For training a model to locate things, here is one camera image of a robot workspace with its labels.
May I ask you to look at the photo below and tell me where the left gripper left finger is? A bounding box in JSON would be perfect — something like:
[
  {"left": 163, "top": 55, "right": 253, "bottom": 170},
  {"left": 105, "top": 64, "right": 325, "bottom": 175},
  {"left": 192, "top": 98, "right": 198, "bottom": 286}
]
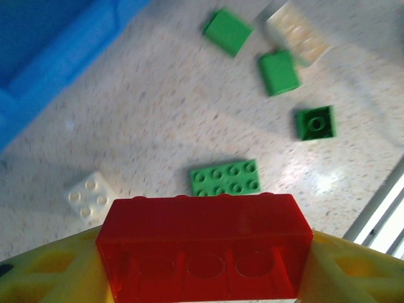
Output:
[{"left": 0, "top": 227, "right": 114, "bottom": 303}]

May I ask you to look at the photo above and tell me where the green square lego brick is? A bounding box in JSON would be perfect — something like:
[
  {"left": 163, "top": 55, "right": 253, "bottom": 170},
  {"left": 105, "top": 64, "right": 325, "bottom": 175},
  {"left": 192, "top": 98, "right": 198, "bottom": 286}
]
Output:
[
  {"left": 295, "top": 105, "right": 338, "bottom": 141},
  {"left": 258, "top": 49, "right": 300, "bottom": 97},
  {"left": 203, "top": 9, "right": 255, "bottom": 57}
]

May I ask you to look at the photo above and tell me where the green eight-stud lego brick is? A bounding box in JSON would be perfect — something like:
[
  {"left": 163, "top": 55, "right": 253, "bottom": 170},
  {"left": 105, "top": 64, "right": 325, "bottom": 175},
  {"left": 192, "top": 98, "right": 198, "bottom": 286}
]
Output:
[{"left": 190, "top": 159, "right": 262, "bottom": 197}]

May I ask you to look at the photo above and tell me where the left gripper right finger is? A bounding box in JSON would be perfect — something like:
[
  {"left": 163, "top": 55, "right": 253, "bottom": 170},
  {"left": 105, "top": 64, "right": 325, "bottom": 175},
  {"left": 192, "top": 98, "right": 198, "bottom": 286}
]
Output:
[{"left": 296, "top": 230, "right": 404, "bottom": 303}]

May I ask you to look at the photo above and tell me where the blue three-compartment bin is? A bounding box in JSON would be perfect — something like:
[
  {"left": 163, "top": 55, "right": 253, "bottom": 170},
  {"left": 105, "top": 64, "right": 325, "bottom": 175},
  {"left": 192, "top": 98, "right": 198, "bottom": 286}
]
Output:
[{"left": 0, "top": 0, "right": 133, "bottom": 152}]

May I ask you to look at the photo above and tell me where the white long lego brick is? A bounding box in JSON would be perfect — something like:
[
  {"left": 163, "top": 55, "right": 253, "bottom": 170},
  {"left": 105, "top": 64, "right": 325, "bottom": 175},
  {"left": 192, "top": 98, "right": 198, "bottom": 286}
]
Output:
[{"left": 266, "top": 6, "right": 332, "bottom": 64}]

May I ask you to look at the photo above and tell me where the white square lego brick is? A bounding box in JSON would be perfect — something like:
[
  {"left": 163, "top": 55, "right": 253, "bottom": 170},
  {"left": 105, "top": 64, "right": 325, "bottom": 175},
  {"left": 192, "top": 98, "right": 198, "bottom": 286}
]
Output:
[{"left": 68, "top": 172, "right": 116, "bottom": 225}]

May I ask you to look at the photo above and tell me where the aluminium frame beam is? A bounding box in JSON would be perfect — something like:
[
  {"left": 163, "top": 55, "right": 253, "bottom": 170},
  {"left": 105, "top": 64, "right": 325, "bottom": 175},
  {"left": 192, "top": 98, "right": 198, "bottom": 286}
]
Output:
[{"left": 343, "top": 167, "right": 404, "bottom": 256}]

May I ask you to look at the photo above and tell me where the red long lego brick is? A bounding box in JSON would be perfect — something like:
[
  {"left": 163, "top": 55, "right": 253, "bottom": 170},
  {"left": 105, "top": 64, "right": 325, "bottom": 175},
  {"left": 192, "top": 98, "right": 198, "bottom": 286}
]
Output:
[{"left": 95, "top": 193, "right": 314, "bottom": 303}]

